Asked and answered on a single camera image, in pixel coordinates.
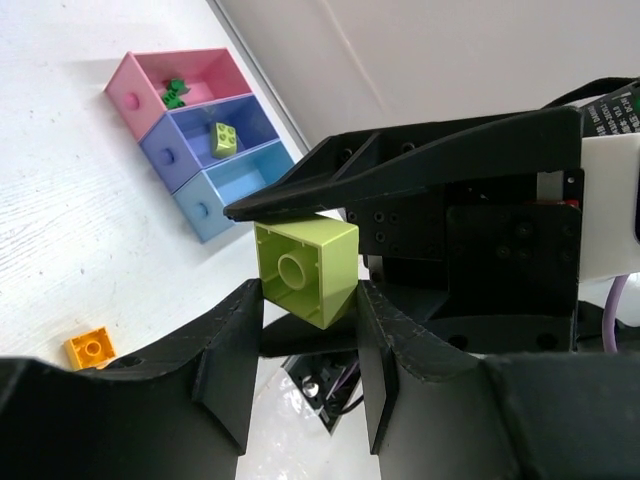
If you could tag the orange lego brick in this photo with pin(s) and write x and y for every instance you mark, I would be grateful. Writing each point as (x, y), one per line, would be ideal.
(93, 349)

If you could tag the pink container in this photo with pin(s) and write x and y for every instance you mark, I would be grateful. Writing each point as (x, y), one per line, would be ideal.
(146, 85)

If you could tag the lime lego brick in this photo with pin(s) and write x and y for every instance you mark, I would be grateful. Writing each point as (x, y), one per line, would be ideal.
(309, 267)
(223, 140)

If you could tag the purple-blue container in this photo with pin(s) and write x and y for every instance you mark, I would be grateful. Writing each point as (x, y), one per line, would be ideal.
(182, 143)

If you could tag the light blue container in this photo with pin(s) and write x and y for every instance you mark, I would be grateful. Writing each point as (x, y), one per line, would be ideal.
(203, 198)

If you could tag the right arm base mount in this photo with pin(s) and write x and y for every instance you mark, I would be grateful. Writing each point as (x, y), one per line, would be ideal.
(327, 382)

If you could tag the green printed lego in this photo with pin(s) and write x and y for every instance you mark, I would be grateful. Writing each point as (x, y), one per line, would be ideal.
(175, 89)

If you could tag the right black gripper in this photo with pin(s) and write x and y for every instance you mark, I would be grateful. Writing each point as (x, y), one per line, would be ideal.
(489, 265)

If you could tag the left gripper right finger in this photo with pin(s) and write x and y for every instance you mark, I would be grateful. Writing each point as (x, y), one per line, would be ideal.
(435, 412)

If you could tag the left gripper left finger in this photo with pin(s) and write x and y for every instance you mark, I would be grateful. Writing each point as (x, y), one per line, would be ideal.
(178, 408)

